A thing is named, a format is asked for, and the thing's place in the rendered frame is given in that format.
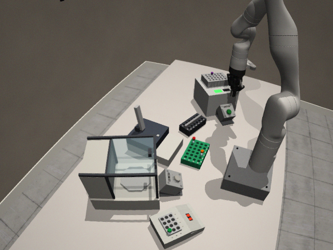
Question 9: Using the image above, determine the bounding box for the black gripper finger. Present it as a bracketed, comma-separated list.
[231, 78, 245, 97]
[227, 73, 233, 96]

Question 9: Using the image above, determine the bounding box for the black rectangular block with holes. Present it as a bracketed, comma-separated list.
[179, 113, 207, 136]

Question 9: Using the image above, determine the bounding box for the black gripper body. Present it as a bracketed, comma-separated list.
[229, 66, 246, 85]

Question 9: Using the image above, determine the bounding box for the green tube rack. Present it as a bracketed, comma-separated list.
[181, 139, 210, 169]

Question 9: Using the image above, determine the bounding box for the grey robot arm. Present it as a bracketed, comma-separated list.
[230, 0, 300, 173]

